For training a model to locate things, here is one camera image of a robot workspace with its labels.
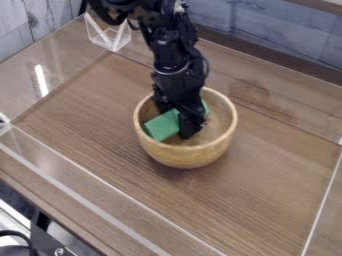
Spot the clear acrylic corner bracket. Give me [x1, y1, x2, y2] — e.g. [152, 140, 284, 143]
[84, 13, 130, 52]

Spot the black table leg bracket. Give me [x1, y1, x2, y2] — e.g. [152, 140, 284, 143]
[30, 211, 76, 256]

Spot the green rectangular block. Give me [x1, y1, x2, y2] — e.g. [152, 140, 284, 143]
[141, 99, 212, 143]

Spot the black cable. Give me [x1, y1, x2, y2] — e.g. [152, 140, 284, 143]
[0, 229, 36, 256]

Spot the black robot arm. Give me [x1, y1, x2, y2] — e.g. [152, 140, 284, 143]
[85, 0, 209, 139]

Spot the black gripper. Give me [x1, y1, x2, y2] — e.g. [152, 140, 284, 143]
[150, 59, 209, 139]

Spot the wooden bowl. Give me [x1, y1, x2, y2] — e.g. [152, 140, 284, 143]
[133, 88, 237, 169]

